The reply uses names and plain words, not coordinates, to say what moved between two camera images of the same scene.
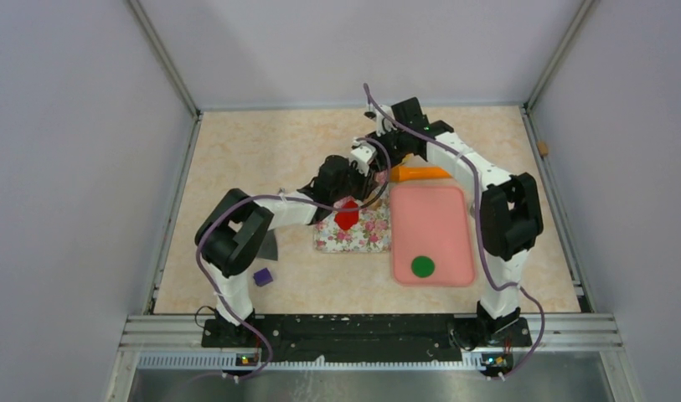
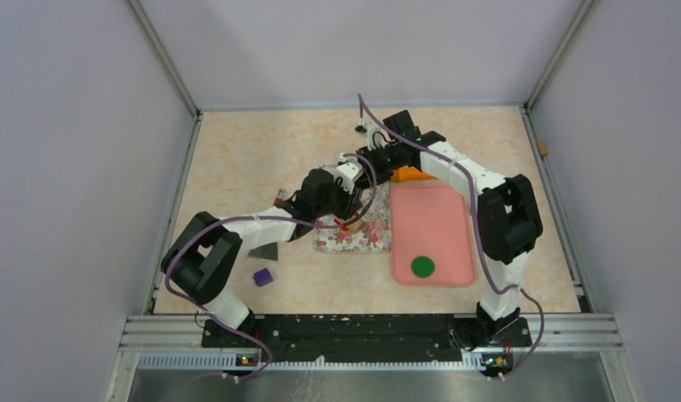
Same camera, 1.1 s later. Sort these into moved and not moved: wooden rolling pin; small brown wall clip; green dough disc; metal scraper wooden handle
Moved: wooden rolling pin
Not moved: metal scraper wooden handle; small brown wall clip; green dough disc
